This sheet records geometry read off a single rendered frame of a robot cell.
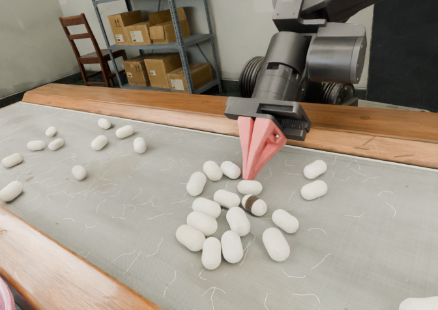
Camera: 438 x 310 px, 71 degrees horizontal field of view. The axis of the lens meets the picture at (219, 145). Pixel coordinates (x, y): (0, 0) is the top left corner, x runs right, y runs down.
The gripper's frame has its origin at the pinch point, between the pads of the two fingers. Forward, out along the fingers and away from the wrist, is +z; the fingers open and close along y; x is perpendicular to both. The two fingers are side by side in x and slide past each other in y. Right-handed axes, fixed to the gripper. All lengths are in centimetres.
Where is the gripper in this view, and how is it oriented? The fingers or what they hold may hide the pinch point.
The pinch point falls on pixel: (249, 174)
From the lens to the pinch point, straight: 39.6
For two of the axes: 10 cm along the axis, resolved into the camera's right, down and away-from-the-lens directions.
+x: 4.9, 3.5, 8.0
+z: -3.2, 9.2, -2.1
